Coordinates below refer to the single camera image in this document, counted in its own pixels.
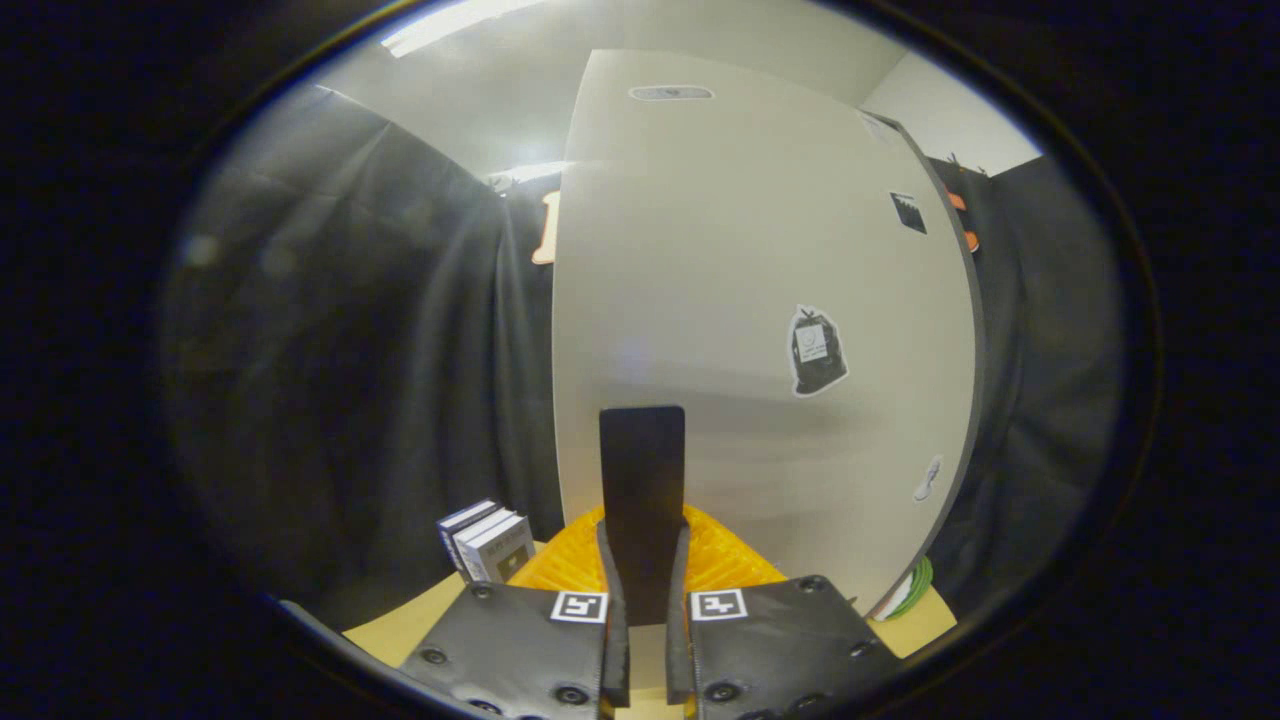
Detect grey shoe cabinet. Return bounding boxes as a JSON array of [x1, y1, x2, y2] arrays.
[[868, 108, 989, 619]]

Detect blue spine book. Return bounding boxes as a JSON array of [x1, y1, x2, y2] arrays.
[[437, 500, 501, 576]]

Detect black backdrop cloth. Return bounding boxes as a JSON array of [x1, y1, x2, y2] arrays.
[[165, 85, 1121, 631]]

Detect watermelon print pouch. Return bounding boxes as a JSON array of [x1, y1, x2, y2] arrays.
[[878, 557, 934, 622]]

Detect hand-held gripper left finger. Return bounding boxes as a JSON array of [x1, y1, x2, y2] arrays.
[[400, 505, 633, 720]]

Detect grey cover book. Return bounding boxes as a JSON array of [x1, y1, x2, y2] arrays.
[[462, 512, 536, 584]]

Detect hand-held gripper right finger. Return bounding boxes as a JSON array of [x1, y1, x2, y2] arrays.
[[665, 505, 901, 720]]

